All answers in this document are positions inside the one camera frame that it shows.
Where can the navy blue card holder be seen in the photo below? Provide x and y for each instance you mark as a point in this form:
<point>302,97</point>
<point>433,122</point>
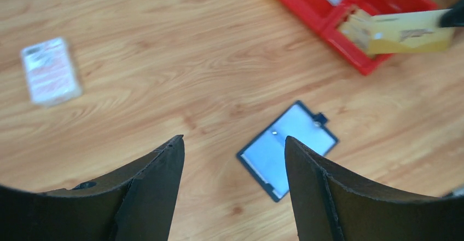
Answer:
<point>264,156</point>

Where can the red plastic bin front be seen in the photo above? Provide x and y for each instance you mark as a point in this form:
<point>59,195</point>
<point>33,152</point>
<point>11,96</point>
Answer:
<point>365,63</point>

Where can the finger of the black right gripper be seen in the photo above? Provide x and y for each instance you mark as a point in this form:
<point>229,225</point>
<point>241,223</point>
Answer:
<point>453,17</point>

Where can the gold credit cards in bin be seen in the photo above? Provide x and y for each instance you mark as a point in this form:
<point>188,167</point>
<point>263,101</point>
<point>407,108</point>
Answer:
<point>357,27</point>

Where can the white red small box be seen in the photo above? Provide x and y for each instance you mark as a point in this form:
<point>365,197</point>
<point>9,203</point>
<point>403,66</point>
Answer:
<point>50,73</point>

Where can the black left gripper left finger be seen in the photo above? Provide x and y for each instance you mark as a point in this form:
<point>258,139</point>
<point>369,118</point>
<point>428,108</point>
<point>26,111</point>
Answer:
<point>133,202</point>

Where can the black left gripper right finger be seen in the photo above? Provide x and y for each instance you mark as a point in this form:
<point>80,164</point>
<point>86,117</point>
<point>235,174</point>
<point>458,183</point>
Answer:
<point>331,202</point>

